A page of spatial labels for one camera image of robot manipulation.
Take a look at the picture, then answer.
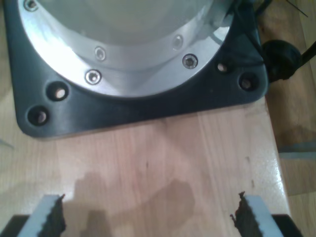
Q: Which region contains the grey metal bar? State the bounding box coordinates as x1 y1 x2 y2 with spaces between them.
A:
278 140 316 160

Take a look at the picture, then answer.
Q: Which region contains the black round caster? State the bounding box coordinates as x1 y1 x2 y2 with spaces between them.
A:
261 39 316 81

